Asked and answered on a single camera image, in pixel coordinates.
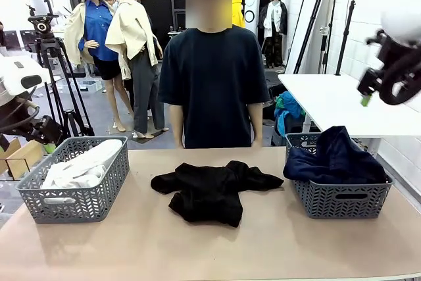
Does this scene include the person in black t-shirt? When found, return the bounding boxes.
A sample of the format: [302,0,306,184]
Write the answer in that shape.
[157,0,271,149]

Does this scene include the white tower air conditioner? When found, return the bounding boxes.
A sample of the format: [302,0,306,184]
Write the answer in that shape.
[243,0,261,37]

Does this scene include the grey woven plastic basket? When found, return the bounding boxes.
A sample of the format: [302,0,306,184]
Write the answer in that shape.
[284,132,395,219]
[16,136,130,224]

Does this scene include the black camera tripod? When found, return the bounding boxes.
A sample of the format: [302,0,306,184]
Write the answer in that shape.
[26,0,95,137]

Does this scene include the mannequin with yellow hoodie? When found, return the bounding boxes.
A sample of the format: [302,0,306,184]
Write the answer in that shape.
[231,0,246,29]

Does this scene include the mannequin with cream jacket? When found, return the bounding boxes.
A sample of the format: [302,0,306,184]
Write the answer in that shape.
[105,0,170,140]

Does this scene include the person's right forearm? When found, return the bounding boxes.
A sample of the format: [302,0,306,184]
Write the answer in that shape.
[169,109,186,149]

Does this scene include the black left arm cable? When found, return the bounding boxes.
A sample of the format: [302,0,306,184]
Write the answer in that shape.
[0,95,41,137]

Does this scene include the person's left forearm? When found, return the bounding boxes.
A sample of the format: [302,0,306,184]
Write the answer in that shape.
[247,109,264,148]

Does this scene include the white garment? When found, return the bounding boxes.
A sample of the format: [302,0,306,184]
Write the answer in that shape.
[41,138,124,190]

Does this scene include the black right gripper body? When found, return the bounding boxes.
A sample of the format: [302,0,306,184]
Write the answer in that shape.
[357,69,384,97]

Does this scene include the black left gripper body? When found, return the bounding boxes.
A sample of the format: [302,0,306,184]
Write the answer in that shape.
[32,115,62,145]

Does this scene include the navy blue garment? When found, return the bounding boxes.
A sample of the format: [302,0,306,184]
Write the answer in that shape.
[282,125,389,185]

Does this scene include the white work table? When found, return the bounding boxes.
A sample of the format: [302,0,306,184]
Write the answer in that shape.
[278,73,421,161]

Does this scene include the black garment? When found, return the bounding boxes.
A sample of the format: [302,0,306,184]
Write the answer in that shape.
[150,160,285,228]

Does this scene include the mannequin with blue shirt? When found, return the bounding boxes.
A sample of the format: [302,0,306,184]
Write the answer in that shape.
[64,0,134,132]

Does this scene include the blue green cloth pile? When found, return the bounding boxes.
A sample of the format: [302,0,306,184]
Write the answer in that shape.
[274,91,307,138]

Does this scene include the leaning black stand poles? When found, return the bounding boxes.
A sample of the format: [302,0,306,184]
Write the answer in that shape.
[293,0,339,74]

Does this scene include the black light stand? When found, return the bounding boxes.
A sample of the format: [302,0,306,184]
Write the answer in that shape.
[334,0,358,76]

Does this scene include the mannequin with white black jacket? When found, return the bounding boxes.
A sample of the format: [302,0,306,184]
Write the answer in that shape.
[258,0,289,68]

